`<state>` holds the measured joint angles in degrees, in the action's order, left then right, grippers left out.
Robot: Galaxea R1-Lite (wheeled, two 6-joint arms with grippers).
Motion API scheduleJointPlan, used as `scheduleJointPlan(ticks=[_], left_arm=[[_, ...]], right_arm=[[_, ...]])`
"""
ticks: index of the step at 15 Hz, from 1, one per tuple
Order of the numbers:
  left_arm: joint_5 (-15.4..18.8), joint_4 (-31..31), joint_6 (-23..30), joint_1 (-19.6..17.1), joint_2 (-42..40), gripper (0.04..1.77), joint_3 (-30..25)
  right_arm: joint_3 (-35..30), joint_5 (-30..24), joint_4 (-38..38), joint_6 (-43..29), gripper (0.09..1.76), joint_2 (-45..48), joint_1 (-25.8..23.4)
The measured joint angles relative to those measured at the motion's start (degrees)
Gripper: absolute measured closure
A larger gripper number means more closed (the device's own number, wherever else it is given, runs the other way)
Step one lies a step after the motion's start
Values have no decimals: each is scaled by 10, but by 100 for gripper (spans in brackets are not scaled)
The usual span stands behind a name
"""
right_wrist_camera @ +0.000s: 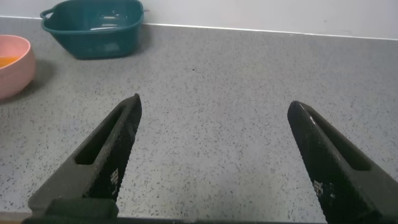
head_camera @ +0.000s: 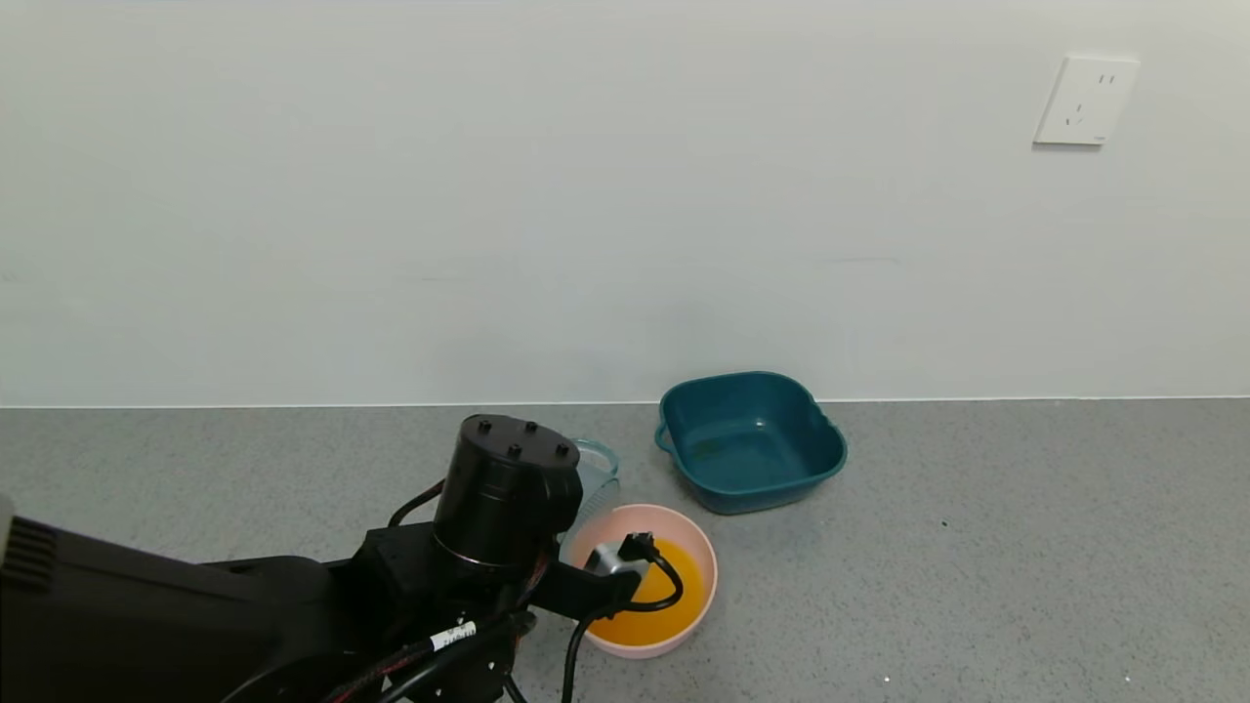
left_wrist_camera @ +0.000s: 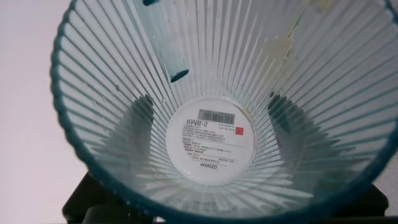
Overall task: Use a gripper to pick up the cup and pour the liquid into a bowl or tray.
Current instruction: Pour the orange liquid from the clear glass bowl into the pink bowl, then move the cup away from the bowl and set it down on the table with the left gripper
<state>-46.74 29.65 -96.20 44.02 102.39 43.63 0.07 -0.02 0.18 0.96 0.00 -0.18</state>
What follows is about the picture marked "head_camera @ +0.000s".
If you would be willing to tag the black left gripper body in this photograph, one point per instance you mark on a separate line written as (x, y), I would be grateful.
(576, 591)

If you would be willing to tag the orange liquid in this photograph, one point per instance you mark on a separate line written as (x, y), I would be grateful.
(674, 605)

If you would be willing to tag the translucent blue-green ribbed plastic cup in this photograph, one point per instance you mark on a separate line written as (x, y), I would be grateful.
(596, 488)

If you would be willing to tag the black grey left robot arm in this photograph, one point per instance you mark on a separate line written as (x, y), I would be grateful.
(508, 488)

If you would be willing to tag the pink round bowl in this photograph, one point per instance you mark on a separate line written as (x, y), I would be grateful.
(686, 535)

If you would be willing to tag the teal square plastic basin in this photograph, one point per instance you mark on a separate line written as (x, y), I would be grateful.
(752, 449)

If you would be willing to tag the light grey wrist camera box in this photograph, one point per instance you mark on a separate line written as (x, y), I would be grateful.
(605, 558)

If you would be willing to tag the white wall socket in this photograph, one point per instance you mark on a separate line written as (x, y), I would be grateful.
(1086, 102)

